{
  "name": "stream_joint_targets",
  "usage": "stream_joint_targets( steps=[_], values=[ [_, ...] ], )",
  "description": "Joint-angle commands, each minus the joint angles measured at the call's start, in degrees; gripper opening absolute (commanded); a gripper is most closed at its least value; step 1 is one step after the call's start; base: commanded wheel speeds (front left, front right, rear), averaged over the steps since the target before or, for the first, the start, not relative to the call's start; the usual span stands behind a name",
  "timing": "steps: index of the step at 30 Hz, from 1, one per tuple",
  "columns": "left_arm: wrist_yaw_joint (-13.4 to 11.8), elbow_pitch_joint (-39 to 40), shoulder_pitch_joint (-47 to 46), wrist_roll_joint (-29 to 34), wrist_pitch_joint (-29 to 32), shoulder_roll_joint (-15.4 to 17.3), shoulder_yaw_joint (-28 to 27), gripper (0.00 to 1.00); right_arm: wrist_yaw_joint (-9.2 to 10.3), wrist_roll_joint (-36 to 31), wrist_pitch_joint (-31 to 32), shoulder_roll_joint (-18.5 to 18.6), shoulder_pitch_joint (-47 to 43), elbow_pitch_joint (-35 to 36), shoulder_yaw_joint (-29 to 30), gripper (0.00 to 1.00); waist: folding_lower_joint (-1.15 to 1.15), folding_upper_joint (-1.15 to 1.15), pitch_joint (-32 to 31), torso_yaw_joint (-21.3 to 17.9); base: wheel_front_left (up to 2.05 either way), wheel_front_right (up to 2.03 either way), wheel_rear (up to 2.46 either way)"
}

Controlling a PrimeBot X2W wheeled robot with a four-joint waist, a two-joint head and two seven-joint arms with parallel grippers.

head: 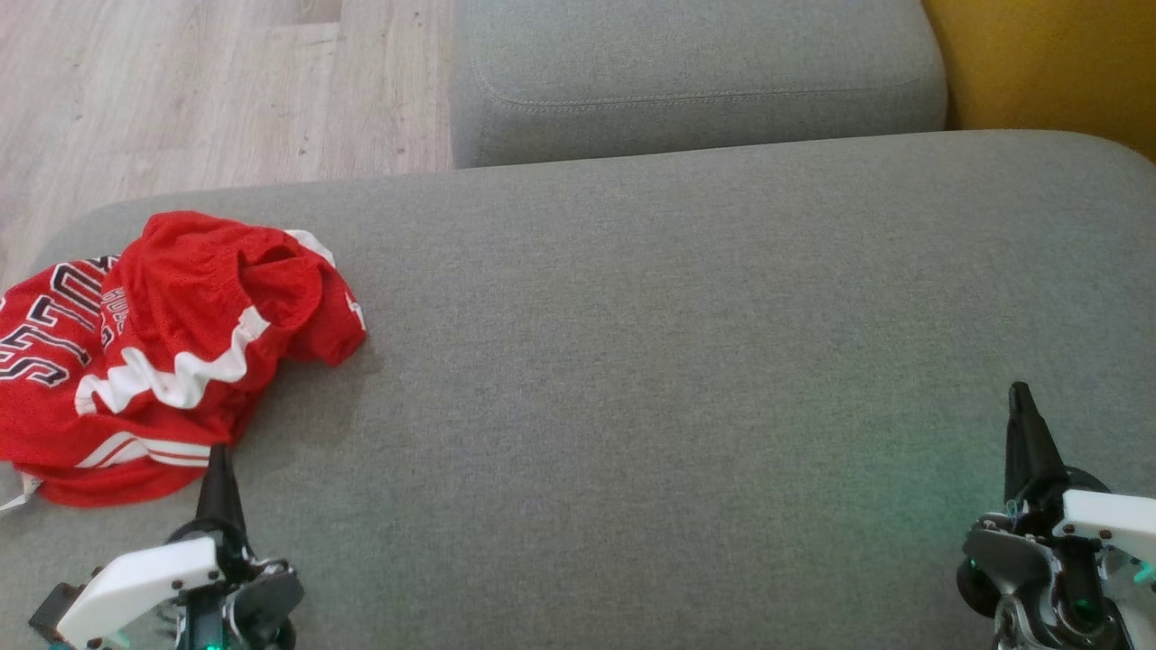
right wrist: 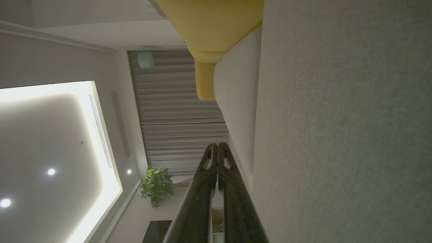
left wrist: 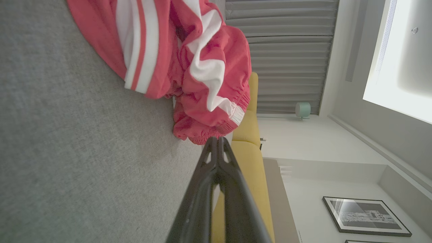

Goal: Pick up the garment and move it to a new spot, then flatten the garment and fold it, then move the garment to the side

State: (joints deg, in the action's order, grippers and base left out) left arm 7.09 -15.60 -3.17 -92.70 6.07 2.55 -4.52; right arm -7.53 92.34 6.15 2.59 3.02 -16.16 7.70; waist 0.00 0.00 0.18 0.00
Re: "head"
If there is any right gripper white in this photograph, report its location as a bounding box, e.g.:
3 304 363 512
957 382 1156 650

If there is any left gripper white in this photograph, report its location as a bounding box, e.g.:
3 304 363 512
56 444 305 650

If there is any red Bulls jersey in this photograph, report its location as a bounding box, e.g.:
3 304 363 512
0 255 263 508

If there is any red shorts white waistband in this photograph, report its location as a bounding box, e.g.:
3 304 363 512
75 210 367 445

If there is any large grey sofa seat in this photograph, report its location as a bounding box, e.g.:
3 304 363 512
0 129 1156 650

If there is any small grey sofa cushion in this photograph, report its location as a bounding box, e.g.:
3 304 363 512
449 0 949 170

